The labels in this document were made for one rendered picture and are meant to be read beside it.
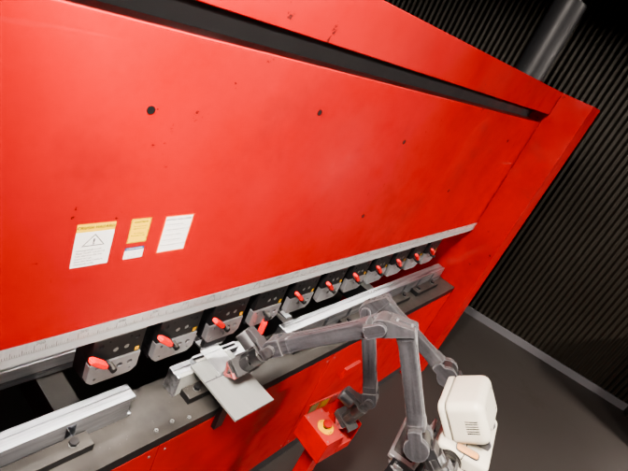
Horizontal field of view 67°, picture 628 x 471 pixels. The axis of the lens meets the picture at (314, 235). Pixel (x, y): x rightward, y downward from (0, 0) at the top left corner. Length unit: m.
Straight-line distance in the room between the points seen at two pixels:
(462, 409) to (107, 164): 1.24
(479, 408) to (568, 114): 2.10
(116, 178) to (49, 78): 0.25
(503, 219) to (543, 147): 0.51
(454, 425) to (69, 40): 1.45
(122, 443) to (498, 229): 2.57
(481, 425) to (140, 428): 1.09
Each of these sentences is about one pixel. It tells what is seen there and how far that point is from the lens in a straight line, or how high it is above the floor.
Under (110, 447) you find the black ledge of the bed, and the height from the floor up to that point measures 0.88.
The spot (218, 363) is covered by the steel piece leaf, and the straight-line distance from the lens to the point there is 1.82.
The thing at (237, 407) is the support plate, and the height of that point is 1.00.
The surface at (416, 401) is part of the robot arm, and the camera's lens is 1.52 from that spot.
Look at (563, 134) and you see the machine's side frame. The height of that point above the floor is 2.10.
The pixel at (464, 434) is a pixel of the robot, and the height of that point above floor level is 1.28.
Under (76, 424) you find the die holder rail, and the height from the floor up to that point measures 0.95.
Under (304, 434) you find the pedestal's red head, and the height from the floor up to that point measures 0.71.
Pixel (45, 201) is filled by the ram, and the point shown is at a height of 1.74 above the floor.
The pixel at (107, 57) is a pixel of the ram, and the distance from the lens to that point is 0.95.
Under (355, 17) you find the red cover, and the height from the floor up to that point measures 2.24.
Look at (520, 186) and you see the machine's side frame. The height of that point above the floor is 1.71.
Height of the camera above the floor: 2.26
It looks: 26 degrees down
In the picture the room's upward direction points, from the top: 25 degrees clockwise
